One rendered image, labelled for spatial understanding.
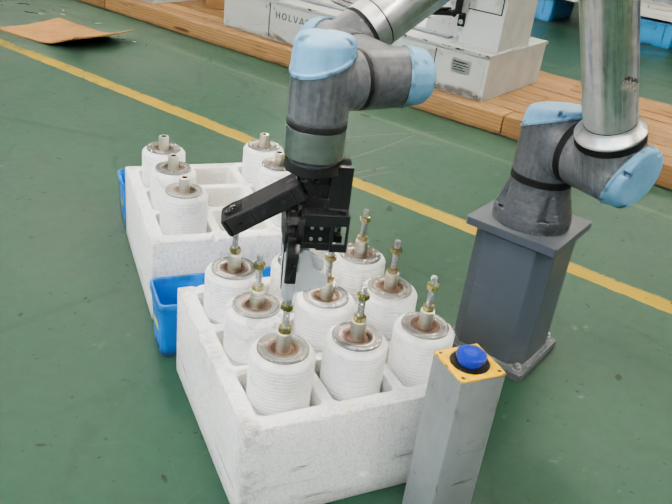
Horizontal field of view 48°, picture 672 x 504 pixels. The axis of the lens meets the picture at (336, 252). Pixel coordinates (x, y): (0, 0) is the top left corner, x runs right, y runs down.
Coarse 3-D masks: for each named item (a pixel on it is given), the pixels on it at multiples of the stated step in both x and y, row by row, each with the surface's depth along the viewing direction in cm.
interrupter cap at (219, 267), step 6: (222, 258) 127; (246, 258) 128; (216, 264) 125; (222, 264) 126; (246, 264) 127; (252, 264) 127; (216, 270) 124; (222, 270) 124; (228, 270) 125; (240, 270) 125; (246, 270) 125; (252, 270) 125; (222, 276) 122; (228, 276) 122; (234, 276) 123; (240, 276) 123; (246, 276) 123
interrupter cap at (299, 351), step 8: (264, 336) 108; (272, 336) 109; (296, 336) 109; (264, 344) 107; (272, 344) 107; (296, 344) 108; (304, 344) 108; (264, 352) 105; (272, 352) 106; (288, 352) 106; (296, 352) 106; (304, 352) 106; (272, 360) 104; (280, 360) 104; (288, 360) 104; (296, 360) 104
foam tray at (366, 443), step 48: (192, 288) 132; (192, 336) 124; (192, 384) 128; (240, 384) 110; (384, 384) 116; (240, 432) 103; (288, 432) 104; (336, 432) 108; (384, 432) 113; (240, 480) 106; (288, 480) 109; (336, 480) 113; (384, 480) 118
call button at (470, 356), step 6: (462, 348) 98; (468, 348) 98; (474, 348) 98; (480, 348) 99; (456, 354) 97; (462, 354) 97; (468, 354) 97; (474, 354) 97; (480, 354) 97; (486, 354) 98; (462, 360) 96; (468, 360) 96; (474, 360) 96; (480, 360) 96; (468, 366) 97; (474, 366) 96; (480, 366) 97
